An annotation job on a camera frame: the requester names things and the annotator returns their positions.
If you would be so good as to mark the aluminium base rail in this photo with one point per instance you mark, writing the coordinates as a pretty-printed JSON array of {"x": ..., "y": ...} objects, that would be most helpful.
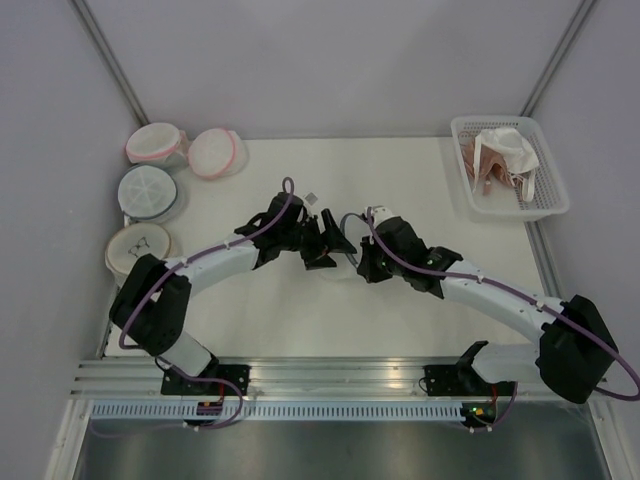
[{"x": 322, "y": 378}]

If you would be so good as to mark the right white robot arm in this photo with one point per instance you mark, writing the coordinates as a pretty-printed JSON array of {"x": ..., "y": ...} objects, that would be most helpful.
[{"x": 568, "y": 347}]

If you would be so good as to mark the blue-trimmed round laundry bag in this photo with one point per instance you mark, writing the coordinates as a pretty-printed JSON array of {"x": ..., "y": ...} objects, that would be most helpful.
[{"x": 150, "y": 194}]

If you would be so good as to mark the white plastic basket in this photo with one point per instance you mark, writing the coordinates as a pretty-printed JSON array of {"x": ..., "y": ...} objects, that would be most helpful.
[{"x": 505, "y": 203}]

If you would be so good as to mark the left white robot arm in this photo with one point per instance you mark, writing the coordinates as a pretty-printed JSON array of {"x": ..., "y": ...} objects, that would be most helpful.
[{"x": 151, "y": 306}]

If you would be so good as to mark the white slotted cable duct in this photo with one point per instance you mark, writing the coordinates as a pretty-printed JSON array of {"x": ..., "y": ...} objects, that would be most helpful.
[{"x": 282, "y": 410}]

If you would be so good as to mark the pink bra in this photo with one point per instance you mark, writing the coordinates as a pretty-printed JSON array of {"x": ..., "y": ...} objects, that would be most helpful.
[{"x": 492, "y": 166}]

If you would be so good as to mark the right aluminium frame post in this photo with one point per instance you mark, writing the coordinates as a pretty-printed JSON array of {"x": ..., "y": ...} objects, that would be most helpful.
[{"x": 576, "y": 24}]

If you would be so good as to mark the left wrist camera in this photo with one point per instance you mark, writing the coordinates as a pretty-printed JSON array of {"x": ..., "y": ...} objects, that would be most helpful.
[{"x": 310, "y": 199}]

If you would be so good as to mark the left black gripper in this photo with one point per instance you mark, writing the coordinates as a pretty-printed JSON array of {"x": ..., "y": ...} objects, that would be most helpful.
[{"x": 332, "y": 239}]

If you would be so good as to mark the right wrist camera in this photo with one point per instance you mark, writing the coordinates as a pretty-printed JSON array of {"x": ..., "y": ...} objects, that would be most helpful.
[{"x": 381, "y": 214}]

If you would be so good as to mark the aluminium frame post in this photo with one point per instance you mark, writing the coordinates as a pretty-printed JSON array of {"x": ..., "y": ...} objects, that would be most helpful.
[
  {"x": 92, "y": 28},
  {"x": 576, "y": 24}
]

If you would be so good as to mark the beige-trimmed round laundry bag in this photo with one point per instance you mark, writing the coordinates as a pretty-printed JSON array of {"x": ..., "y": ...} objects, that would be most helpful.
[{"x": 133, "y": 242}]

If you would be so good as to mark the left aluminium frame post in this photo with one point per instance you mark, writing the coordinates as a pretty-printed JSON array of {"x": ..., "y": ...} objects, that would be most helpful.
[{"x": 92, "y": 28}]

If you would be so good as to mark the pink-trimmed laundry bag upright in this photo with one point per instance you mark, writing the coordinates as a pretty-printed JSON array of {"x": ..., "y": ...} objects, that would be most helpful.
[{"x": 158, "y": 144}]

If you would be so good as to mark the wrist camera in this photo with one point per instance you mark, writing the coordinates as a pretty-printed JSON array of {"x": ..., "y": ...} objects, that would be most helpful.
[
  {"x": 310, "y": 199},
  {"x": 381, "y": 214}
]

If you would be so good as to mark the pink-trimmed laundry bag tilted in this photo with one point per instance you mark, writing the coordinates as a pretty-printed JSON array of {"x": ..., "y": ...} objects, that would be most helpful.
[{"x": 216, "y": 153}]

